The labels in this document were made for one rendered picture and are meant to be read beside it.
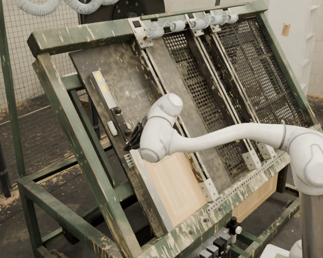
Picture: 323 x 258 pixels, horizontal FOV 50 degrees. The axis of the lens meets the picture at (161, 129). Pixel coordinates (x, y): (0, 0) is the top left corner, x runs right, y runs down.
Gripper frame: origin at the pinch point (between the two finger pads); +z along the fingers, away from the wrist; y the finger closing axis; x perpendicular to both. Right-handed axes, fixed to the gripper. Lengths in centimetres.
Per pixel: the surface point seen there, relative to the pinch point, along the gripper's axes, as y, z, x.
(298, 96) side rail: -87, 15, 179
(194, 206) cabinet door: 17, 26, 54
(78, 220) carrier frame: 14, 76, 1
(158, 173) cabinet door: 1.1, 22.2, 29.1
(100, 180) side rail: 10.9, 18.1, -7.3
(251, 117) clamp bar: -49, 14, 108
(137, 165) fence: -0.3, 18.5, 13.7
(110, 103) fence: -31.3, 11.6, -3.1
